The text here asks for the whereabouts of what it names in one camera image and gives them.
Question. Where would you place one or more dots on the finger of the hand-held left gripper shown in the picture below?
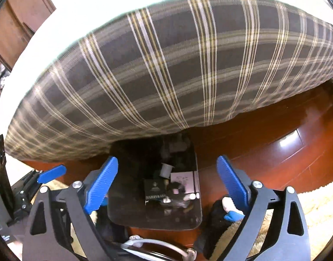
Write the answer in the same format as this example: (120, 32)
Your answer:
(52, 172)

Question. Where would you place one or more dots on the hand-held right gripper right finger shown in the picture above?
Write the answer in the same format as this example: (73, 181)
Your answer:
(233, 185)

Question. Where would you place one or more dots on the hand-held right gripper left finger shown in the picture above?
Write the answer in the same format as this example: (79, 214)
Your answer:
(101, 187)

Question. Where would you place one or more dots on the black bin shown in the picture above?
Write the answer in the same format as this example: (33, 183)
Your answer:
(128, 195)

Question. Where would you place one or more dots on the black box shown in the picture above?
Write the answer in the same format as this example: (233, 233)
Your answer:
(154, 189)

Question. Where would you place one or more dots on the white spool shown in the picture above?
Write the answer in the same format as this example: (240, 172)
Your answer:
(166, 171)

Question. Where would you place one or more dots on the black plush slipper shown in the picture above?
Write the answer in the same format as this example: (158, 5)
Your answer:
(218, 223)

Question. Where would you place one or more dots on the pale patterned card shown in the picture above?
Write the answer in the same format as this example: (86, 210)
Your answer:
(187, 178)

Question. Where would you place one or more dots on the black round lid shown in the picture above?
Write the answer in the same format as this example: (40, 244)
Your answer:
(176, 189)

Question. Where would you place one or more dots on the cream fluffy rug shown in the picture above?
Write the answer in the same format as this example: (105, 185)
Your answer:
(318, 209)

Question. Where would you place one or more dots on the plaid bed sheet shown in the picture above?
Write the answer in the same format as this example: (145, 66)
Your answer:
(166, 73)

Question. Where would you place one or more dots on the dark wooden wardrobe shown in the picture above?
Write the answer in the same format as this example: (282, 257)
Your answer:
(16, 19)

